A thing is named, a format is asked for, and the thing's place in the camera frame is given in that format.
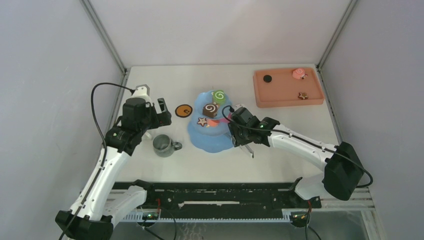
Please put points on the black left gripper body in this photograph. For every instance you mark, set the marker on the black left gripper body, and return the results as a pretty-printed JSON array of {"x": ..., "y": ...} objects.
[{"x": 151, "y": 121}]

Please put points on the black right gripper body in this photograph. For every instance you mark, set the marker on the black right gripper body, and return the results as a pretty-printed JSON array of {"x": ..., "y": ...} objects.
[{"x": 241, "y": 136}]

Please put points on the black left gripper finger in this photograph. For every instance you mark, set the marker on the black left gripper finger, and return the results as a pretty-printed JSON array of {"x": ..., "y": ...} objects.
[
  {"x": 162, "y": 106},
  {"x": 164, "y": 119}
]

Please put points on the white speckled mug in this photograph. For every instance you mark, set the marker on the white speckled mug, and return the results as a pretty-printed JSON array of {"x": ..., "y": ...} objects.
[{"x": 148, "y": 135}]

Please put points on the dark green glazed mug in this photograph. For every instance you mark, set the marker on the dark green glazed mug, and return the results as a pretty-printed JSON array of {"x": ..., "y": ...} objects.
[{"x": 164, "y": 146}]

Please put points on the blue three-tier cake stand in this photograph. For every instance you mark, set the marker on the blue three-tier cake stand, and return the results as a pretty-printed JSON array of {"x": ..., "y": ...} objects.
[{"x": 210, "y": 139}]

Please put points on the pink cake slice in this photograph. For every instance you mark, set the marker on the pink cake slice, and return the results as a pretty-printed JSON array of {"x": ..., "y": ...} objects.
[{"x": 212, "y": 122}]

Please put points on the white star cookie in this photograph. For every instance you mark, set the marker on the white star cookie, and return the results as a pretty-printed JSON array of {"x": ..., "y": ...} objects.
[{"x": 202, "y": 121}]

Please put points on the brown swirl roll cake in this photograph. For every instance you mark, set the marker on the brown swirl roll cake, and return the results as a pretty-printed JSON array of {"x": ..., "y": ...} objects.
[{"x": 210, "y": 110}]

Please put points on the green swirl roll cake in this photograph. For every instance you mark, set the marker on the green swirl roll cake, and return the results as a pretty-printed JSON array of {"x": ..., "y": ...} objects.
[{"x": 218, "y": 97}]

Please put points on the light pink swirl roll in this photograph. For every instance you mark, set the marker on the light pink swirl roll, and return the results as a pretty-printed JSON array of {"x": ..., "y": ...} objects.
[{"x": 299, "y": 73}]

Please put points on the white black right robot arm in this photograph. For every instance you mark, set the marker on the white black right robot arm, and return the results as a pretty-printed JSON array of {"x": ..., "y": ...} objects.
[{"x": 341, "y": 171}]

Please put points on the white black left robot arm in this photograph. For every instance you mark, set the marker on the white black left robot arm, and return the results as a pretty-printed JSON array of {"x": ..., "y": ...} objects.
[{"x": 86, "y": 220}]

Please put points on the orange round coaster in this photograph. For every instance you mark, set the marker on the orange round coaster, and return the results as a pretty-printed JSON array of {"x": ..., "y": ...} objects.
[{"x": 183, "y": 110}]

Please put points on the pink rectangular tray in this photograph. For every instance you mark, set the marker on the pink rectangular tray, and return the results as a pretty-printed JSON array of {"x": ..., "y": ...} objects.
[{"x": 283, "y": 90}]

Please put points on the black round cookie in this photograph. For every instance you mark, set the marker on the black round cookie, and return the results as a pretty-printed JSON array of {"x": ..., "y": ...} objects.
[{"x": 267, "y": 78}]

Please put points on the brown star cookie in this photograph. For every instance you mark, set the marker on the brown star cookie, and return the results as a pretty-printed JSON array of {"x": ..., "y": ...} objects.
[{"x": 303, "y": 95}]

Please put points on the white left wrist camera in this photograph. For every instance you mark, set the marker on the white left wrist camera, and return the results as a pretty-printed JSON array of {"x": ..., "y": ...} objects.
[{"x": 143, "y": 92}]

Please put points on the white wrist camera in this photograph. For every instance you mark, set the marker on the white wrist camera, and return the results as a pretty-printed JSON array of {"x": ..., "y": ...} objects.
[
  {"x": 143, "y": 92},
  {"x": 238, "y": 106}
]

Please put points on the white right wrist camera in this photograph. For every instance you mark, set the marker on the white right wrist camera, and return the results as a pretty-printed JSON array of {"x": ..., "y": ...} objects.
[{"x": 238, "y": 106}]

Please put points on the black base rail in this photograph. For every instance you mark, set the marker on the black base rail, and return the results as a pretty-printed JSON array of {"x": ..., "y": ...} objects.
[{"x": 225, "y": 201}]

